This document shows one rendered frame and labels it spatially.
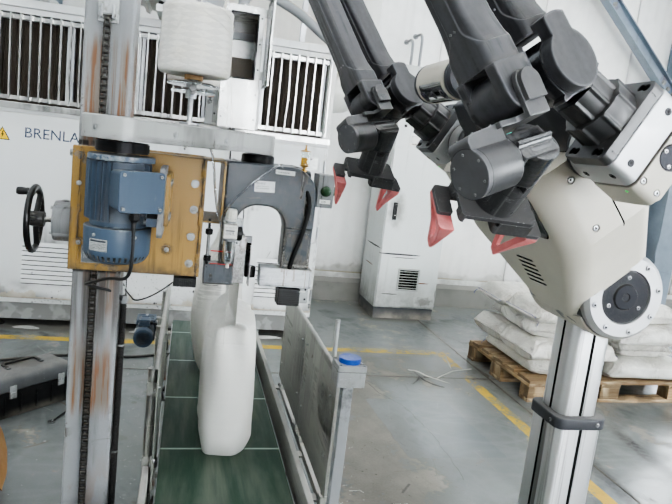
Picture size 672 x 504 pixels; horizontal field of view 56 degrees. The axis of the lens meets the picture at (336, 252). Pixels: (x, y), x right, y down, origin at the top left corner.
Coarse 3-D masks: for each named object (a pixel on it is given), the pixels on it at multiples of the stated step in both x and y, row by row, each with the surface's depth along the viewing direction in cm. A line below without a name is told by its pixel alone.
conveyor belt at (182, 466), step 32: (192, 352) 298; (192, 384) 260; (256, 384) 268; (192, 416) 231; (256, 416) 237; (160, 448) 205; (192, 448) 207; (256, 448) 212; (160, 480) 186; (192, 480) 188; (224, 480) 190; (256, 480) 192
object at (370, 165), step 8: (368, 152) 129; (376, 152) 128; (384, 152) 129; (344, 160) 135; (352, 160) 134; (360, 160) 131; (368, 160) 130; (376, 160) 129; (384, 160) 130; (352, 168) 131; (360, 168) 132; (368, 168) 131; (376, 168) 130; (384, 168) 135; (360, 176) 131; (368, 176) 131; (376, 176) 131; (384, 176) 132; (392, 176) 133
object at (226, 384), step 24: (216, 312) 211; (240, 312) 209; (216, 336) 196; (240, 336) 198; (216, 360) 196; (240, 360) 198; (216, 384) 197; (240, 384) 199; (216, 408) 199; (240, 408) 200; (216, 432) 200; (240, 432) 202
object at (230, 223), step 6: (228, 210) 161; (234, 210) 161; (228, 216) 161; (234, 216) 161; (228, 222) 161; (234, 222) 161; (240, 222) 165; (228, 228) 160; (234, 228) 161; (222, 234) 163; (228, 234) 161; (234, 234) 161; (222, 240) 165; (228, 240) 161; (234, 240) 162; (228, 264) 164
